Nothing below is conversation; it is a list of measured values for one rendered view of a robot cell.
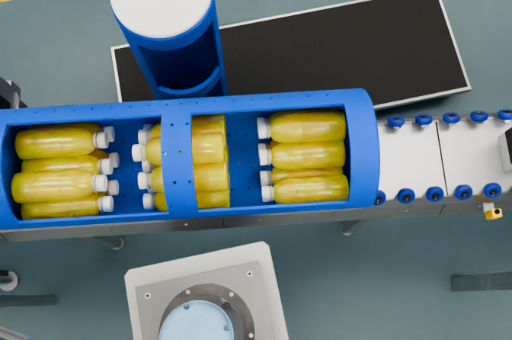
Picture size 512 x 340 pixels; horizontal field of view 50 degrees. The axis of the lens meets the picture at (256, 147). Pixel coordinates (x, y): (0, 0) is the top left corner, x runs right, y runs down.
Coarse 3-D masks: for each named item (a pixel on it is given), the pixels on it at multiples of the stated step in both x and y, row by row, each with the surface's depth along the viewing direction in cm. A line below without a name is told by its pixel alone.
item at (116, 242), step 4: (96, 236) 195; (100, 236) 200; (104, 236) 206; (108, 236) 212; (112, 236) 217; (116, 236) 223; (88, 240) 199; (92, 240) 199; (96, 240) 200; (100, 240) 201; (104, 240) 206; (108, 240) 211; (112, 240) 217; (116, 240) 223; (120, 240) 233; (100, 244) 213; (104, 244) 214; (108, 244) 215; (112, 244) 217; (116, 244) 223; (120, 244) 233; (112, 248) 230; (116, 248) 232; (120, 248) 233
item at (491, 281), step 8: (496, 272) 189; (504, 272) 180; (456, 280) 223; (464, 280) 215; (472, 280) 207; (480, 280) 200; (488, 280) 192; (496, 280) 186; (504, 280) 180; (456, 288) 224; (464, 288) 215; (472, 288) 207; (480, 288) 200; (488, 288) 193; (496, 288) 187; (504, 288) 181
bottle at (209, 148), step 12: (216, 132) 125; (144, 144) 126; (156, 144) 122; (192, 144) 122; (204, 144) 122; (216, 144) 122; (144, 156) 124; (156, 156) 122; (204, 156) 122; (216, 156) 122
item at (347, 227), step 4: (348, 220) 216; (352, 220) 208; (356, 220) 200; (360, 220) 193; (364, 220) 193; (368, 220) 194; (344, 224) 225; (348, 224) 216; (352, 224) 208; (356, 224) 203; (360, 224) 204; (364, 224) 204; (340, 228) 235; (344, 228) 226; (348, 228) 217; (352, 228) 214; (356, 228) 215; (344, 232) 227; (348, 232) 227; (352, 232) 228
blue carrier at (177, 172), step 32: (224, 96) 129; (256, 96) 126; (288, 96) 125; (320, 96) 124; (352, 96) 124; (0, 128) 120; (128, 128) 141; (256, 128) 143; (352, 128) 118; (0, 160) 116; (128, 160) 144; (192, 160) 118; (256, 160) 145; (352, 160) 118; (0, 192) 117; (128, 192) 142; (192, 192) 119; (256, 192) 141; (352, 192) 121; (0, 224) 123; (32, 224) 124; (64, 224) 126
